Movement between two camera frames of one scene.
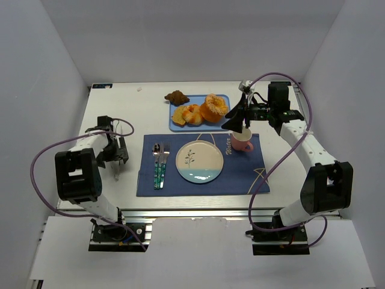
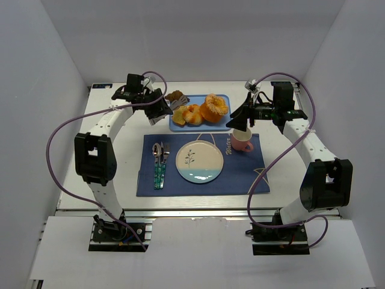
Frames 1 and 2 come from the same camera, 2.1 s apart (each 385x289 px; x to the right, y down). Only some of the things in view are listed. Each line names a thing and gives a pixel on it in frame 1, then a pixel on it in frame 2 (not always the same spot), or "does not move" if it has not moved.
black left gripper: [121, 153] → [160, 109]
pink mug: [241, 141] does not move
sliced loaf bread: [178, 118] does not move
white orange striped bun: [192, 114] does not move
